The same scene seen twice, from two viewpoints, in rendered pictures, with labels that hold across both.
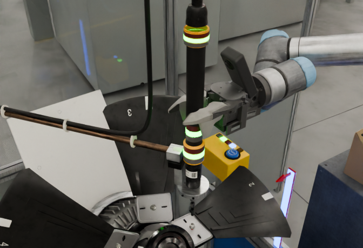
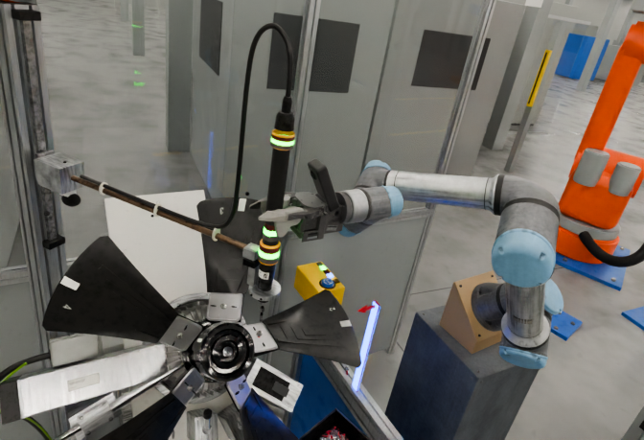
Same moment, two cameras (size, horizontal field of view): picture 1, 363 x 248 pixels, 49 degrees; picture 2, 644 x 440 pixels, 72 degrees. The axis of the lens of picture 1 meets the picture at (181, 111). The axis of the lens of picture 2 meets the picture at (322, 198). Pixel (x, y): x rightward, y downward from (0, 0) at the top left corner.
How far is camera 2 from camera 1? 21 cm
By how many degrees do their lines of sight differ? 8
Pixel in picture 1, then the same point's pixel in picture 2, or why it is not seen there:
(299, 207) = not seen: hidden behind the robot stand
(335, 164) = (433, 315)
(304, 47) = (400, 179)
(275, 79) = (359, 198)
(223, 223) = (292, 337)
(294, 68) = (380, 194)
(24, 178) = (101, 243)
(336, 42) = (429, 179)
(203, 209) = (275, 321)
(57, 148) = (147, 237)
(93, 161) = (180, 257)
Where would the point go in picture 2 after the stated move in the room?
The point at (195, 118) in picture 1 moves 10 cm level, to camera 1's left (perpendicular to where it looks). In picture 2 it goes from (270, 216) to (219, 206)
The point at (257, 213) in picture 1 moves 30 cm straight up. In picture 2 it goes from (330, 336) to (352, 233)
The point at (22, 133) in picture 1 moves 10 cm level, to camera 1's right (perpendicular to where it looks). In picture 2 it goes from (116, 215) to (153, 221)
